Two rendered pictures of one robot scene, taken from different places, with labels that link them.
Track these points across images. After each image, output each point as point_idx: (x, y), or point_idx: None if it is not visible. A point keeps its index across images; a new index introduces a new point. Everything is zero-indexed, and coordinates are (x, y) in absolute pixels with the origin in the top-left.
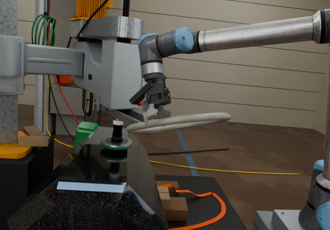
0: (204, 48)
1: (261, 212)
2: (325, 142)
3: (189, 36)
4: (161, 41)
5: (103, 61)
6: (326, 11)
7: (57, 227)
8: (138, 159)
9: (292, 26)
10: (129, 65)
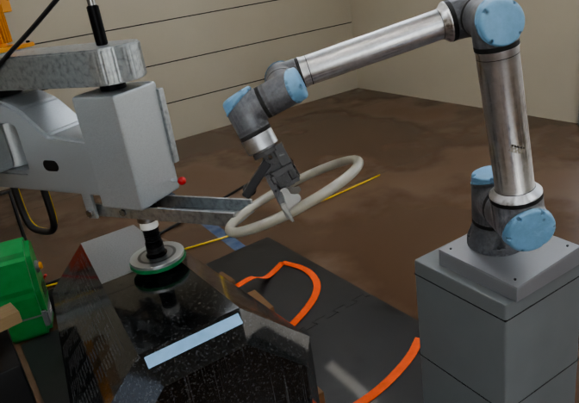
0: (311, 83)
1: (421, 258)
2: (492, 158)
3: (300, 77)
4: (268, 98)
5: (90, 133)
6: (454, 4)
7: None
8: (197, 267)
9: (421, 29)
10: (145, 125)
